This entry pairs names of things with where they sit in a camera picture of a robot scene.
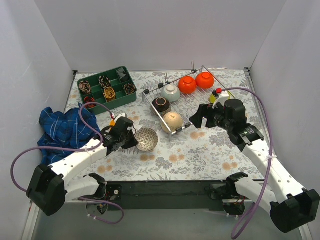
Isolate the yellow bowl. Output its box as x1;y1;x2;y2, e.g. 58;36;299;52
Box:
109;120;116;126

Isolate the brown patterned white bowl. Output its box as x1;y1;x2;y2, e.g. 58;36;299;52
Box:
135;127;159;152

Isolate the beige ceramic bowl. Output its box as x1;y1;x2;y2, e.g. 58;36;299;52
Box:
161;111;184;133

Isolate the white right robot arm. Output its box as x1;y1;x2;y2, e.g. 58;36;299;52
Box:
189;99;320;233

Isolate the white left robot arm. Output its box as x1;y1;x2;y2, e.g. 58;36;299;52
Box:
26;115;138;216

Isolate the lime green bowl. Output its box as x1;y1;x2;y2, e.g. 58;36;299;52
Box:
209;91;234;105

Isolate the orange bowl right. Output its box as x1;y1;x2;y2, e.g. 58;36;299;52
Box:
195;72;215;89

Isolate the orange bowl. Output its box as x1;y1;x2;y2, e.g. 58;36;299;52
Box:
178;76;197;94
195;72;215;89

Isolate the orange bowl left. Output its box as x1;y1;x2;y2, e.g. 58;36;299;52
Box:
178;76;197;94

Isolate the floral table mat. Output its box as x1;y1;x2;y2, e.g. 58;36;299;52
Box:
75;71;264;181

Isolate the pale green bowl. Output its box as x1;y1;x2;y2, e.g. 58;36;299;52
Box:
160;84;181;102

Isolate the yellow rolled tie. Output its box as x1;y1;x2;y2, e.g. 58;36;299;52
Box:
103;87;116;102

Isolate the black patterned bowl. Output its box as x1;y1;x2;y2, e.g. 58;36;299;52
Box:
151;97;172;117

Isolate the green compartment tray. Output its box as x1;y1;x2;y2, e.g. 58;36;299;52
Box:
77;66;137;115

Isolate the dark gold rolled tie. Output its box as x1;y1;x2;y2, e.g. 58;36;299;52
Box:
123;83;137;95

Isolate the red black rolled tie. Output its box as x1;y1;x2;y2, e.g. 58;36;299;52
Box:
84;96;96;109

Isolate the floral dark rolled tie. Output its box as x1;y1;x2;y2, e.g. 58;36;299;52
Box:
98;75;111;89

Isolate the brown rolled tie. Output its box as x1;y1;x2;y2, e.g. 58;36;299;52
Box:
78;80;91;95

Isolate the blue plaid cloth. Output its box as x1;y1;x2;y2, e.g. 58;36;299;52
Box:
37;103;100;165

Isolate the grey folded item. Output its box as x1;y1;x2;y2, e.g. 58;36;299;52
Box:
116;67;130;83

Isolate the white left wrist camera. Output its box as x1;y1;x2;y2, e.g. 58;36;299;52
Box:
112;112;128;123

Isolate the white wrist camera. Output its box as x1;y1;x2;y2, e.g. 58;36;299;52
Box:
112;112;128;123
209;88;231;108

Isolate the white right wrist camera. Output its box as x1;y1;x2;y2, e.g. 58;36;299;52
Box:
209;88;231;108

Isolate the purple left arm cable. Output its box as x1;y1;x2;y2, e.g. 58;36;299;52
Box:
10;101;125;225

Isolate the silver wire dish rack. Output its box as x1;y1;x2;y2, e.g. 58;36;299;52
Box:
142;62;227;141

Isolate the aluminium frame rail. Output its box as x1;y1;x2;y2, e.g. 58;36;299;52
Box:
27;197;301;208

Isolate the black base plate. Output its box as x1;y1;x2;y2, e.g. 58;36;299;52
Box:
99;179;257;211

